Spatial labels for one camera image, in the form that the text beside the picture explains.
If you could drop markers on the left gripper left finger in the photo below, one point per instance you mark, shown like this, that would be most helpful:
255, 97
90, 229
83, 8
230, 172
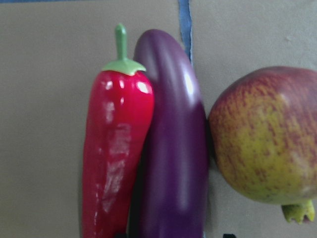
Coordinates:
121, 235

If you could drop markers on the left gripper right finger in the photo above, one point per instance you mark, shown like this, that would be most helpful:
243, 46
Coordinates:
228, 236

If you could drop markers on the purple eggplant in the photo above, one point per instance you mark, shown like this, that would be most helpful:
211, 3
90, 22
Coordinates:
172, 190

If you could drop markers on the red yellow pomegranate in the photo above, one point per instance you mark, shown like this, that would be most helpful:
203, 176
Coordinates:
264, 133

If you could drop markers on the red chili pepper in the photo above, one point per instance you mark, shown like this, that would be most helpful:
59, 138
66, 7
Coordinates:
120, 112

